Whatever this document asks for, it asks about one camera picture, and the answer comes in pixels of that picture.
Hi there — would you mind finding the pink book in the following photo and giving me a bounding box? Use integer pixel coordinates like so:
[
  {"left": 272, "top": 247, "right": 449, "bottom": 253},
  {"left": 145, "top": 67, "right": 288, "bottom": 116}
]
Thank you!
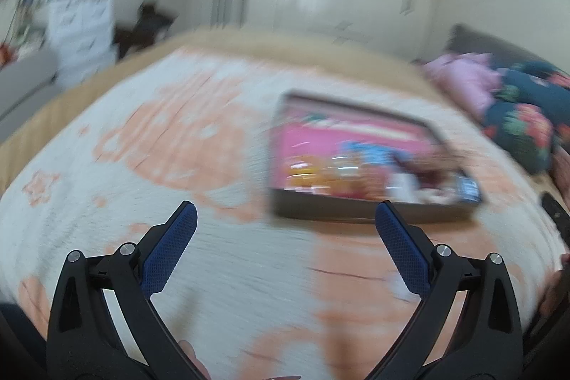
[{"left": 278, "top": 113, "right": 446, "bottom": 194}]

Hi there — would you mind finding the white drawer cabinet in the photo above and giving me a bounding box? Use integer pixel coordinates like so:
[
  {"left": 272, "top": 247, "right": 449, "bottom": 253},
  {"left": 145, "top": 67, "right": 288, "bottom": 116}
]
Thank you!
[{"left": 47, "top": 0, "right": 116, "bottom": 82}]

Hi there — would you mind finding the pink quilt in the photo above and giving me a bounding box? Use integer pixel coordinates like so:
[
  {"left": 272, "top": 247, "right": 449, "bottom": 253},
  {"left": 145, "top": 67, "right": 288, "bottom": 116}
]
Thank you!
[{"left": 421, "top": 53, "right": 504, "bottom": 118}]

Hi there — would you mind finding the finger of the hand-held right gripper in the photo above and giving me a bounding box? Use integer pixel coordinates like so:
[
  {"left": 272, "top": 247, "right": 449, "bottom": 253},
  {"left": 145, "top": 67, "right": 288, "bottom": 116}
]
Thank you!
[{"left": 541, "top": 193, "right": 570, "bottom": 251}]

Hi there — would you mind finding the dark brown cloth pile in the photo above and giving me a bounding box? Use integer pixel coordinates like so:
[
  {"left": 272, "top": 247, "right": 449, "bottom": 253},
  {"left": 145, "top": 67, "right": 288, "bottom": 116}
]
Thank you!
[{"left": 113, "top": 26, "right": 152, "bottom": 58}]

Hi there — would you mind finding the person's left hand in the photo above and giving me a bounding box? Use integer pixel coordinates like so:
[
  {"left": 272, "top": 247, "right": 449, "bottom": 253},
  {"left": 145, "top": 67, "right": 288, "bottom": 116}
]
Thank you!
[{"left": 178, "top": 340, "right": 211, "bottom": 380}]

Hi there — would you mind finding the person's dark clothing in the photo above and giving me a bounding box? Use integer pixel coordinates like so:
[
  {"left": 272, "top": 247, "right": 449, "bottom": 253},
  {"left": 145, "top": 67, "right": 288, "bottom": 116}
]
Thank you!
[{"left": 0, "top": 302, "right": 50, "bottom": 380}]

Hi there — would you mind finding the shallow grey cardboard box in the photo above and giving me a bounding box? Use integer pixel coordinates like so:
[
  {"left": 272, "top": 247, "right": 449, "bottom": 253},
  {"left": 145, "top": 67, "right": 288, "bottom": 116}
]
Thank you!
[{"left": 266, "top": 92, "right": 484, "bottom": 225}]

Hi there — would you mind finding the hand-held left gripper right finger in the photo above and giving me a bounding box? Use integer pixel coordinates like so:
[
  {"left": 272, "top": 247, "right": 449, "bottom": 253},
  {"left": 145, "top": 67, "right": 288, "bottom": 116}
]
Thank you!
[{"left": 365, "top": 202, "right": 524, "bottom": 380}]

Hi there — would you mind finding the dark folded clothes stack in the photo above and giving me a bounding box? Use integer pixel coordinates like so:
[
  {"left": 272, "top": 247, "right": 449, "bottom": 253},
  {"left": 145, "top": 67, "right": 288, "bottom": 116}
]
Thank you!
[{"left": 136, "top": 1, "right": 176, "bottom": 38}]

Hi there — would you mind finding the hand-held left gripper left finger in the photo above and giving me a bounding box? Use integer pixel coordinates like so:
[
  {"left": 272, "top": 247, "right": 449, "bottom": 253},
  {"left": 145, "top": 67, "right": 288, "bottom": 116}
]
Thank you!
[{"left": 47, "top": 201, "right": 210, "bottom": 380}]

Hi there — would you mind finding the grey quilted headboard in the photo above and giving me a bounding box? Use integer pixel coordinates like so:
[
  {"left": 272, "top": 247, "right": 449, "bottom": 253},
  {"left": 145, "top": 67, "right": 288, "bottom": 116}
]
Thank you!
[{"left": 445, "top": 24, "right": 570, "bottom": 73}]

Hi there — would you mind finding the pink fluffy cloth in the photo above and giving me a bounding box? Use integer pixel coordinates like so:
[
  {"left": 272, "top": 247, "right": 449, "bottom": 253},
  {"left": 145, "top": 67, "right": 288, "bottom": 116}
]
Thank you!
[{"left": 552, "top": 149, "right": 570, "bottom": 194}]

